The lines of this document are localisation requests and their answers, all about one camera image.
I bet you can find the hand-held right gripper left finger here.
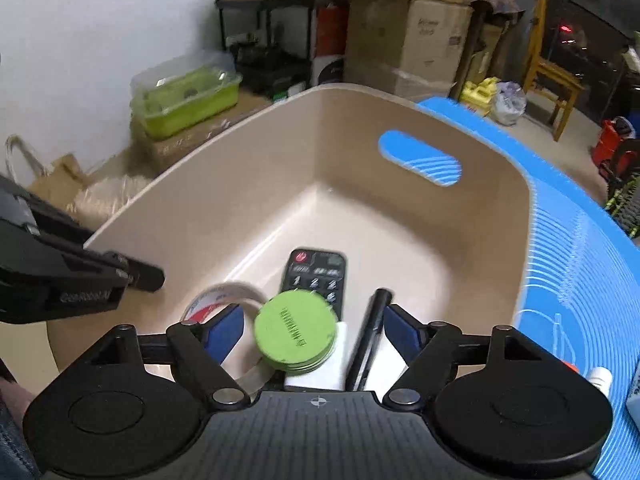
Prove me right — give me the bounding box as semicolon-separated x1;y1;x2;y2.
82;304;253;407

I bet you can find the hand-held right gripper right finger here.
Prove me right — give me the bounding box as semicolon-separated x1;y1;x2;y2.
381;303;547;407

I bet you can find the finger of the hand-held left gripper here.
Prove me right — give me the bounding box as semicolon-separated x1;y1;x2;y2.
104;252;166;292

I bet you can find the black marker pen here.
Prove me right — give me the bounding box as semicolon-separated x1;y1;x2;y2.
345;287;392;392

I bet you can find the clear tape roll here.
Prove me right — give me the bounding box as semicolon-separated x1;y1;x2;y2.
180;282;274;396

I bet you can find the green round lid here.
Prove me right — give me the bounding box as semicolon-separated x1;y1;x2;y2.
253;290;340;374

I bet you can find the white charger plug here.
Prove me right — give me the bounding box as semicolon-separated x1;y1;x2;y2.
284;321;352;392

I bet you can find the black remote control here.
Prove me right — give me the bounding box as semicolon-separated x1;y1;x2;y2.
279;247;348;326

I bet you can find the beige plastic storage bin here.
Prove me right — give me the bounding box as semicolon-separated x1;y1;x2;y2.
47;82;546;397

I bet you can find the beige filled plastic bag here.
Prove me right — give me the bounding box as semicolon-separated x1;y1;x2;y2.
67;172;154;231

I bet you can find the brown paper bag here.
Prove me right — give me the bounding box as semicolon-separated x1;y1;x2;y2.
5;135;89;202

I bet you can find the person's leg in jeans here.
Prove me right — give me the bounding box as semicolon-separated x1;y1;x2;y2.
0;375;42;480

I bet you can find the green container with clear lid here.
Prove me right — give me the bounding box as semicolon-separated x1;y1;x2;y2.
130;51;244;140

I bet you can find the blue silicone baking mat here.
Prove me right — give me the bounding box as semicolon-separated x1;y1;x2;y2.
417;96;640;479

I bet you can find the small white bottle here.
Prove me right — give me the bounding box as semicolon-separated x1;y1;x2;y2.
586;366;614;401

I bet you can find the black shelf rack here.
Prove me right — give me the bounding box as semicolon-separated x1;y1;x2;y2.
216;0;316;99

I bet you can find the tape-wrapped cardboard box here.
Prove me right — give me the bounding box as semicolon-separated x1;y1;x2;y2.
345;57;469;104

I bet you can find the yellow plastic jug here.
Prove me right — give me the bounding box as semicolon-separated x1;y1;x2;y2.
460;76;501;117

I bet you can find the clear plastic bag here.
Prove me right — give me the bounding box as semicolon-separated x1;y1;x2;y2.
492;80;528;127

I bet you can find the red bucket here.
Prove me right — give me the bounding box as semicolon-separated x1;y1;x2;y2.
592;119;636;169

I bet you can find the plain brown cardboard box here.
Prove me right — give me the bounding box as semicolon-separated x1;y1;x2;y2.
345;0;474;79

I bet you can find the wooden chair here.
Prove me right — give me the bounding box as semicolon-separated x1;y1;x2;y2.
522;0;586;142

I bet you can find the red and white appliance box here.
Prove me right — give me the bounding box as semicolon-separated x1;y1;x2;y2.
312;2;350;86

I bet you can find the dark glass door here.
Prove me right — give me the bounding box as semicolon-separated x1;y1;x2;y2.
542;0;640;126

